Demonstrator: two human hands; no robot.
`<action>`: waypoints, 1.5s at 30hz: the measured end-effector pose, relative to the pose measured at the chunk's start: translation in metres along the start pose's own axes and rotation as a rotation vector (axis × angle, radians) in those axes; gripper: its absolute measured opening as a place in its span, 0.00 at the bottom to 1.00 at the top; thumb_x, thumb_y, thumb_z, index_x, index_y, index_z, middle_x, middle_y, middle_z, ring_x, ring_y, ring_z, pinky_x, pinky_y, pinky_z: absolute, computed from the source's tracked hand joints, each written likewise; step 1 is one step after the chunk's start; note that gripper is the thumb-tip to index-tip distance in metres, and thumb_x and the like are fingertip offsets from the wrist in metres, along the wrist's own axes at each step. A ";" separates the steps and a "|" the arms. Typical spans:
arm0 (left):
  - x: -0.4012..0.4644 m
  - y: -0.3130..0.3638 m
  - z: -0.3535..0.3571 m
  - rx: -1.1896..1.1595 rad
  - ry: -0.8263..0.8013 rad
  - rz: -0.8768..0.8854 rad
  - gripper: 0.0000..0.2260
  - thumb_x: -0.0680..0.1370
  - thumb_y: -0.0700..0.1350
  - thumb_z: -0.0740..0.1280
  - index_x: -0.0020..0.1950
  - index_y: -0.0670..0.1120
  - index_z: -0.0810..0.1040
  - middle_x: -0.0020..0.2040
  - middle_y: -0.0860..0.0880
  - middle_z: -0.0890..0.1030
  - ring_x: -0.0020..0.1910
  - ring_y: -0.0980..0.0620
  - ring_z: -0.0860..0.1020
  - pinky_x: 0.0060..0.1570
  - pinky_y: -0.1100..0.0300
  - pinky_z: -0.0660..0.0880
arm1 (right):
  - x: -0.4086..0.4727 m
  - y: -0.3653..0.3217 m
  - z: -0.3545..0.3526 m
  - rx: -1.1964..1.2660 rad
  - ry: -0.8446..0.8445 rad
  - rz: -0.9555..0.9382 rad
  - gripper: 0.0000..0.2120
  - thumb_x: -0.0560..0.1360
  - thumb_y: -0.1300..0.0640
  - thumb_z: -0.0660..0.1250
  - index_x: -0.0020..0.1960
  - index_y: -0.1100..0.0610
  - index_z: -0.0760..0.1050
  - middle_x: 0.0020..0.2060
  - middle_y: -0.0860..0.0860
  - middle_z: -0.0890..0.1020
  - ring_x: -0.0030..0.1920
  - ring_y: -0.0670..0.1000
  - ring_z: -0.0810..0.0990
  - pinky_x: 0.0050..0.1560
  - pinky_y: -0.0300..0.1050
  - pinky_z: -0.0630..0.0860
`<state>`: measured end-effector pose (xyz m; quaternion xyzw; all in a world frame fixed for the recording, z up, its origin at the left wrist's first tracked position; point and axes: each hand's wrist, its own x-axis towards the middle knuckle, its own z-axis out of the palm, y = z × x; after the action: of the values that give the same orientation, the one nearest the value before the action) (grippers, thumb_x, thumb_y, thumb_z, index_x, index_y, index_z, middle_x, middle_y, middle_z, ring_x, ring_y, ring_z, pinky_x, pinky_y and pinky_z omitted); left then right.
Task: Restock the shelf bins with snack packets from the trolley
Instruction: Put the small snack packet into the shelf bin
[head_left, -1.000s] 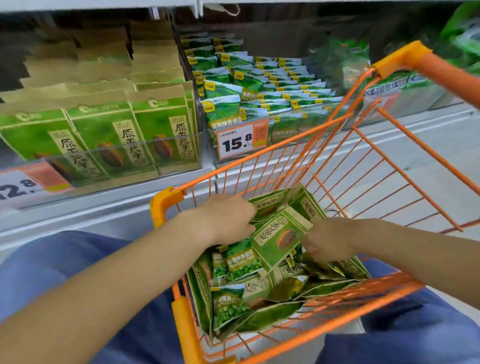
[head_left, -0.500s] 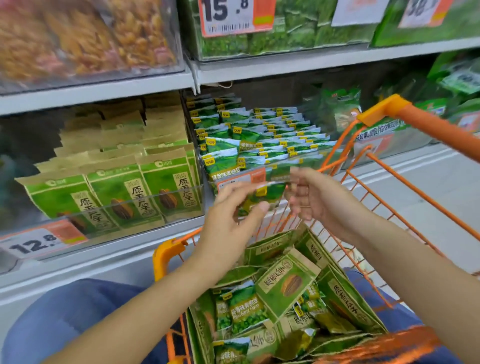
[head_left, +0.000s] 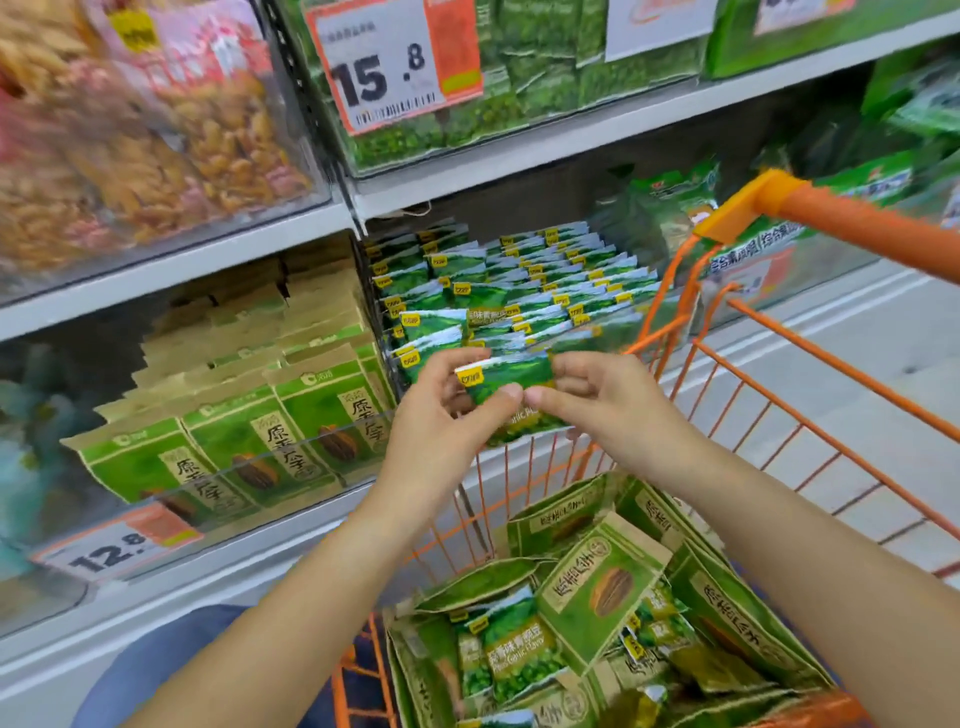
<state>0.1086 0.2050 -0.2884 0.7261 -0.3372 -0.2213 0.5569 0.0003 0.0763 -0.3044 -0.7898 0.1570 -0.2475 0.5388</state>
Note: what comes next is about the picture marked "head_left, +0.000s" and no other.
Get green cardboard display box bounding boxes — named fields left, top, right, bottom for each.
left=705, top=0, right=960, bottom=81

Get clear bin of green peas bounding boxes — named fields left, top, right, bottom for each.
left=288, top=0, right=714, bottom=177

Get small white orange price tag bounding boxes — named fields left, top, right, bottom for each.
left=30, top=501, right=205, bottom=588

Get person's blue trouser leg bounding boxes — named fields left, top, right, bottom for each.
left=71, top=603, right=339, bottom=728

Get heap of large green bags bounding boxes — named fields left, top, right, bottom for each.
left=592, top=45, right=960, bottom=301

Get person's right forearm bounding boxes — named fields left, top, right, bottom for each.
left=660, top=448, right=960, bottom=728

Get green pea snack packet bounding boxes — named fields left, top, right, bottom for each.
left=454, top=351, right=573, bottom=448

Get clear bin of golden snacks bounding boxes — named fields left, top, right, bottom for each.
left=0, top=0, right=333, bottom=282

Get pile of mixed snack bags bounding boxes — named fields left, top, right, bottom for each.
left=384, top=471, right=837, bottom=728

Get large white orange price tag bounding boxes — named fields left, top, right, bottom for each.
left=305, top=0, right=486, bottom=138

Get white paper shelf label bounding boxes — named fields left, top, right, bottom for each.
left=603, top=0, right=721, bottom=63

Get person's left forearm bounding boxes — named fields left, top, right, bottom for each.
left=123, top=480, right=436, bottom=728

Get white metal shelving unit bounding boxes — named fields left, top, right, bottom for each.
left=0, top=11, right=960, bottom=702

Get orange wire shopping cart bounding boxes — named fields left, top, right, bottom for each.
left=330, top=168, right=960, bottom=728

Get price tag behind clear panel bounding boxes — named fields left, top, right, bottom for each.
left=701, top=246, right=798, bottom=320

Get person's left hand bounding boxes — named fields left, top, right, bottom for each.
left=378, top=346, right=525, bottom=528

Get rows of green pea packets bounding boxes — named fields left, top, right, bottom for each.
left=363, top=217, right=680, bottom=385

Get teal snack bags behind panel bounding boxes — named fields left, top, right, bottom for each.
left=0, top=341, right=102, bottom=586

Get person's right hand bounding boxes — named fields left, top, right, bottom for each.
left=522, top=351, right=715, bottom=493

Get stack of kraft seed packets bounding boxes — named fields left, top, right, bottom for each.
left=60, top=251, right=400, bottom=528

